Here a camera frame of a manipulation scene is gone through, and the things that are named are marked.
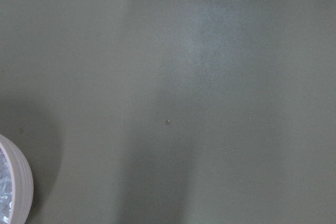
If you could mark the pink bowl of ice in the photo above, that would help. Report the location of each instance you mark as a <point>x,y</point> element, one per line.
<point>17,187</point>

